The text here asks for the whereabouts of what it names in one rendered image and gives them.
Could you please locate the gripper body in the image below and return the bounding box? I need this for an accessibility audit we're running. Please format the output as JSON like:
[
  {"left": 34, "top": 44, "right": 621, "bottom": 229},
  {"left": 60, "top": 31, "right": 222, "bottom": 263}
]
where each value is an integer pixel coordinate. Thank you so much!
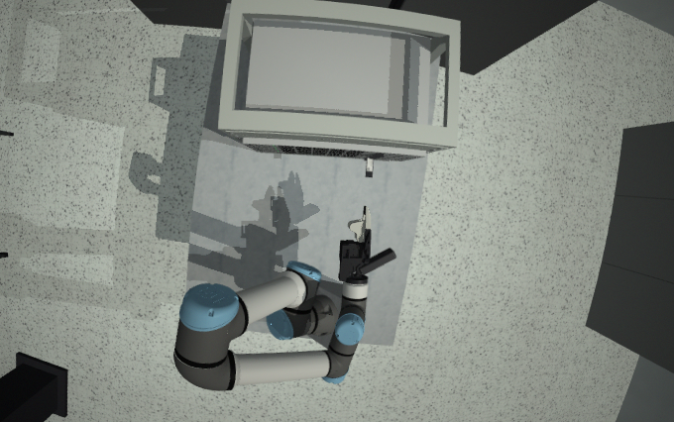
[{"left": 338, "top": 240, "right": 371, "bottom": 284}]

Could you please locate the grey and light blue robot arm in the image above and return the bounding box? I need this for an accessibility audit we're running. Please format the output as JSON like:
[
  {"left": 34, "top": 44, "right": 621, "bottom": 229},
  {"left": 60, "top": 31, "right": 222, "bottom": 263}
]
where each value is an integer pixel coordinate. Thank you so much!
[{"left": 173, "top": 261, "right": 368, "bottom": 391}]

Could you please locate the white server rack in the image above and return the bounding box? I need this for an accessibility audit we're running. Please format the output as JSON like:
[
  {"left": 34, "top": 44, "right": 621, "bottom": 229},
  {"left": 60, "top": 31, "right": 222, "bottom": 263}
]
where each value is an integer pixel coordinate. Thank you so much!
[{"left": 218, "top": 0, "right": 461, "bottom": 177}]

